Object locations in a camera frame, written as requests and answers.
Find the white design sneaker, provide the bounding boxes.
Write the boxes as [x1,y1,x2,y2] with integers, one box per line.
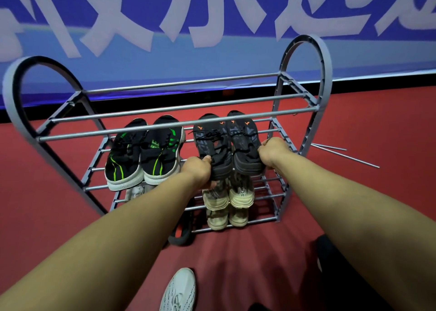
[124,183,156,202]

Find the black shoe with red tab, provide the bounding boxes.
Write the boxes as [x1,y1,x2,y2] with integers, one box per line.
[168,207,195,246]

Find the blue banner white characters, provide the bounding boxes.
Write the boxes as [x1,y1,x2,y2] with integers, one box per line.
[0,0,436,110]

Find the person's left hand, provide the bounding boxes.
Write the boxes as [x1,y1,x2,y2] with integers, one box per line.
[179,155,217,190]

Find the black orange-mark sneaker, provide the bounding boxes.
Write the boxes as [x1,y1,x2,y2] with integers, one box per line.
[226,110,265,177]

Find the white knit sneaker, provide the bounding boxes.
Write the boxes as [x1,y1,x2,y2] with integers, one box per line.
[159,267,197,311]

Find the person's black trousers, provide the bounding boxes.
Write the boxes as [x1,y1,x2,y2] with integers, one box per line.
[248,234,397,311]

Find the long loose metal rod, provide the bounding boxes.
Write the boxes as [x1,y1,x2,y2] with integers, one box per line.
[312,145,381,169]

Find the person's right forearm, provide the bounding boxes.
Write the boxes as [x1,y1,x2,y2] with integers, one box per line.
[272,150,436,311]

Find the person's right hand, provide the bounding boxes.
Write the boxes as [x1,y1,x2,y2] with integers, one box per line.
[258,137,294,170]

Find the black white-pattern sneaker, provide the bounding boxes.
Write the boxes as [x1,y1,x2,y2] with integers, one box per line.
[193,113,234,181]

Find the black green-stripe sneaker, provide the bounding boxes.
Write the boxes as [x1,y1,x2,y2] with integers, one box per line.
[104,118,149,192]
[141,115,187,186]

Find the short loose metal rod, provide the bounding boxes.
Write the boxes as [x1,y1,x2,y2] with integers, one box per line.
[310,142,348,152]

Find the person's left forearm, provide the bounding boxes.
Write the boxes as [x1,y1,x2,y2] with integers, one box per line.
[0,171,205,311]

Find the beige pink sneaker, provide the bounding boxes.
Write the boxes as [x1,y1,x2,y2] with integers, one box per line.
[228,174,255,209]
[203,179,231,211]

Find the yellow-beige sneaker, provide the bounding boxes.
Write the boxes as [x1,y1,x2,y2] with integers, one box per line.
[228,205,250,227]
[206,207,230,231]

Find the grey metal shoe rack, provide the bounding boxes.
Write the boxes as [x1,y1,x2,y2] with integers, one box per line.
[2,34,333,246]

